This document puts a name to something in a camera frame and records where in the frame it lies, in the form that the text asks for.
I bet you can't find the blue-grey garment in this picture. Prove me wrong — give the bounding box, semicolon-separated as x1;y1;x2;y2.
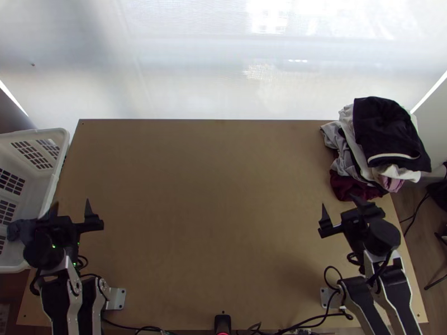
6;218;39;242

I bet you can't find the heap of clothes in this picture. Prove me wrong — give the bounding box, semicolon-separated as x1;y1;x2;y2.
320;96;432;203

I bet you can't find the white laundry basket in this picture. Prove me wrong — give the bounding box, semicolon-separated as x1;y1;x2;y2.
0;127;71;274

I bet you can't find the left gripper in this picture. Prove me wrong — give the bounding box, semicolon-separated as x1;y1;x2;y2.
36;198;105;242

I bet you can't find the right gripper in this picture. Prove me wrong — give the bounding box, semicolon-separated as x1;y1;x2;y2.
316;193;387;240

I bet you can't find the black cable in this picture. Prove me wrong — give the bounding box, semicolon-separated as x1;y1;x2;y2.
399;190;432;225
244;311;351;333
324;265;354;320
102;318;169;335

